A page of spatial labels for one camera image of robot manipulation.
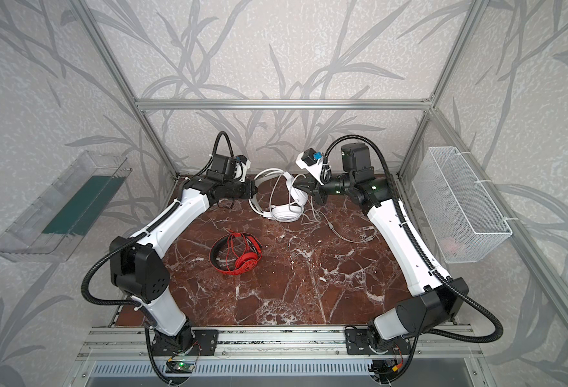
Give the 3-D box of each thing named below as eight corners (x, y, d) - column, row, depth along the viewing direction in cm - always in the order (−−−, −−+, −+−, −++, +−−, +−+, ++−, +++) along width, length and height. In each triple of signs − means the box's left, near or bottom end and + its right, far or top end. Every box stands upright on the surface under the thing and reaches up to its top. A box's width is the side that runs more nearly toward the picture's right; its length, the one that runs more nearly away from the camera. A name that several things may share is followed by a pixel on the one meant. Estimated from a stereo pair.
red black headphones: (208, 277, 89) (202, 269, 84) (217, 241, 99) (212, 232, 93) (259, 277, 89) (256, 269, 84) (263, 241, 99) (261, 232, 93)
